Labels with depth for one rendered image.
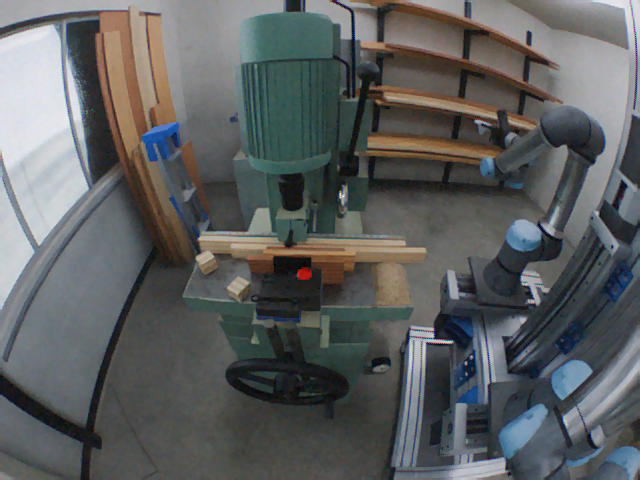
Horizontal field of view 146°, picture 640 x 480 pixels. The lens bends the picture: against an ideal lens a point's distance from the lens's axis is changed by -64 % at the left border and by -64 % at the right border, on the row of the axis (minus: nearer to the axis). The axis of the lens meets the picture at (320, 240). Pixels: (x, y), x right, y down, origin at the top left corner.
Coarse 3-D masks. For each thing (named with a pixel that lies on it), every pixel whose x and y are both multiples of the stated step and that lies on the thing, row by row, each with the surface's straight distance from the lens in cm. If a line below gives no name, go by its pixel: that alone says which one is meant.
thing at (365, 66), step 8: (360, 64) 42; (368, 64) 41; (360, 72) 41; (368, 72) 41; (376, 72) 41; (368, 80) 41; (368, 88) 45; (360, 96) 47; (360, 104) 48; (360, 112) 50; (360, 120) 53; (352, 136) 59; (352, 144) 62; (352, 152) 65; (344, 160) 72; (352, 160) 70; (344, 168) 72; (352, 168) 72
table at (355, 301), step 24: (240, 264) 76; (360, 264) 74; (192, 288) 75; (216, 288) 72; (336, 288) 68; (360, 288) 68; (408, 288) 71; (216, 312) 74; (240, 312) 71; (336, 312) 66; (360, 312) 66; (384, 312) 67; (408, 312) 69
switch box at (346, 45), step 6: (342, 42) 81; (348, 42) 81; (360, 42) 82; (342, 48) 81; (348, 48) 81; (360, 48) 82; (342, 54) 81; (348, 54) 81; (360, 54) 82; (348, 60) 81; (342, 66) 81; (342, 72) 81; (342, 78) 81; (342, 84) 82
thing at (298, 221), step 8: (304, 192) 71; (304, 200) 67; (280, 208) 65; (304, 208) 64; (280, 216) 62; (288, 216) 62; (296, 216) 61; (304, 216) 61; (280, 224) 62; (288, 224) 62; (296, 224) 61; (304, 224) 61; (280, 232) 63; (288, 232) 63; (296, 232) 63; (304, 232) 63; (280, 240) 65; (296, 240) 64; (304, 240) 64
